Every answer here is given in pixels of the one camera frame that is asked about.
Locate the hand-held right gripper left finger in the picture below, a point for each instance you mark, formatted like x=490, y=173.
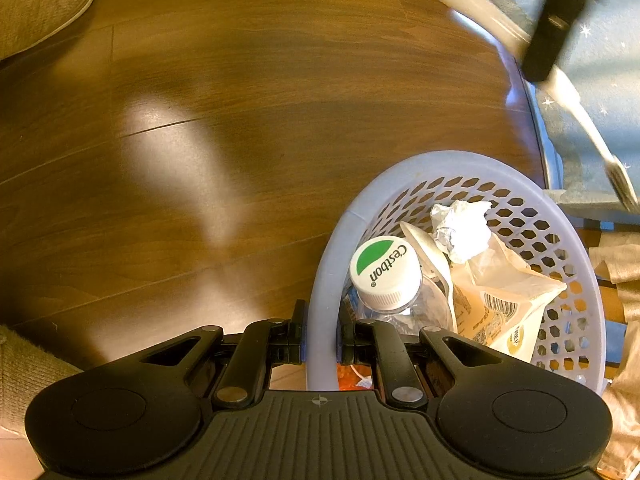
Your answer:
x=302, y=340

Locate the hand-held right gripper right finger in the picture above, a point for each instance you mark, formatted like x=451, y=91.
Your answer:
x=341, y=340

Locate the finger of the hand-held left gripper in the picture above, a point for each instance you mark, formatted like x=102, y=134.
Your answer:
x=555, y=25

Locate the purple plastic waste basket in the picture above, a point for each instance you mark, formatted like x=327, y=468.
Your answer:
x=335, y=260

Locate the clear plastic bottle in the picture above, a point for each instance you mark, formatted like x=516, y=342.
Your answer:
x=382, y=265

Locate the white plastic fork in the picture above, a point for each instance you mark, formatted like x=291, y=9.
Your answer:
x=585, y=125

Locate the white tissue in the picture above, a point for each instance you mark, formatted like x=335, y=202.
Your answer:
x=462, y=235

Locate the beige paper food bag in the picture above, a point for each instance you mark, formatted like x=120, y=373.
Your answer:
x=505, y=285

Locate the blue star-print curtain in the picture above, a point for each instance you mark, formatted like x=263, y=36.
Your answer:
x=610, y=60

